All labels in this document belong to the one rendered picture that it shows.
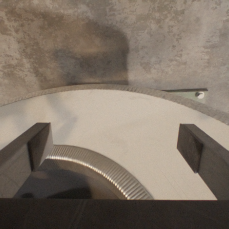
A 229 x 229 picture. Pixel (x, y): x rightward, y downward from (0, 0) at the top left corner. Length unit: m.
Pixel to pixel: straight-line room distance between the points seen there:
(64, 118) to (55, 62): 0.42
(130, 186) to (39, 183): 0.29
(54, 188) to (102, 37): 0.60
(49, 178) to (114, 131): 0.22
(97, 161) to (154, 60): 0.55
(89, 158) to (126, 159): 0.08
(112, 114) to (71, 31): 0.45
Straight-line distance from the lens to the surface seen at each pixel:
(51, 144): 0.17
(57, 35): 0.84
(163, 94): 0.56
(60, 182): 0.54
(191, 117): 0.49
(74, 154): 0.42
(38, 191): 0.59
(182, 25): 0.77
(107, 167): 0.38
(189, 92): 0.89
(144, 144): 0.41
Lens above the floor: 0.74
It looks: 49 degrees down
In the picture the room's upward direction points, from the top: 169 degrees counter-clockwise
